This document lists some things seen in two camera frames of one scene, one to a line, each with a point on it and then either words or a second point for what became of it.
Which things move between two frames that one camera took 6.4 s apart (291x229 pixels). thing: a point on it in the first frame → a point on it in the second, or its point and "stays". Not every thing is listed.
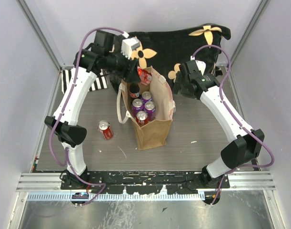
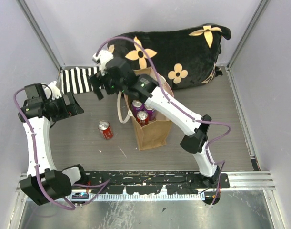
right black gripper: [179, 80] → [95, 82]
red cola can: [105, 129] stays
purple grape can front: [149, 107] stays
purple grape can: [137, 106] stays
